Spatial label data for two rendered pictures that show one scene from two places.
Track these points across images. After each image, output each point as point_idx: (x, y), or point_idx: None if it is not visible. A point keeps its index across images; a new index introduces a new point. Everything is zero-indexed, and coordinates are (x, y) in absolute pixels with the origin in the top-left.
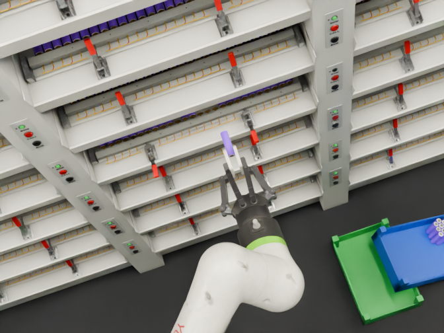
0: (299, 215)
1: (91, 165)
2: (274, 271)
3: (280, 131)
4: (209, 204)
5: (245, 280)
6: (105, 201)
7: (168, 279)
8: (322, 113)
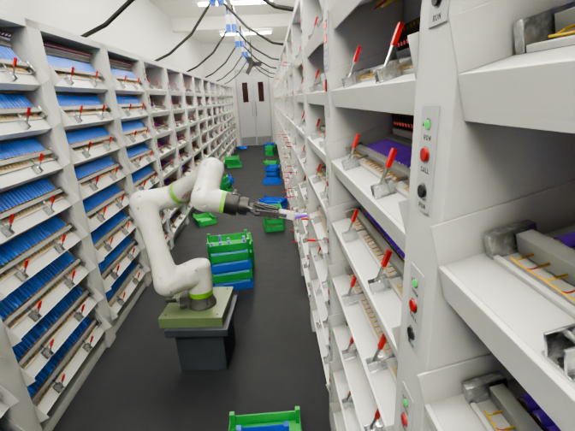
0: (328, 404)
1: (317, 209)
2: (203, 180)
3: None
4: (319, 303)
5: (200, 166)
6: (309, 232)
7: (303, 333)
8: (328, 276)
